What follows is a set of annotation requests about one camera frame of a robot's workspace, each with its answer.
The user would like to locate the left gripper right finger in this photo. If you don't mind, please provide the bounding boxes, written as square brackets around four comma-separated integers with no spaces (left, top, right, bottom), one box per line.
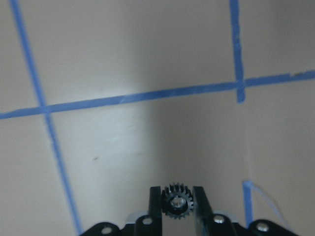
[192,186,213,236]

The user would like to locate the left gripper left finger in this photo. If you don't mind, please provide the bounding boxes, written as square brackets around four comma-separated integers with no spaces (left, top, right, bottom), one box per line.
[148,186,162,236]

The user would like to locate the small black bearing gear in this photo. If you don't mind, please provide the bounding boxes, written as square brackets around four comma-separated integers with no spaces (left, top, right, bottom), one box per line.
[161,183,194,219]

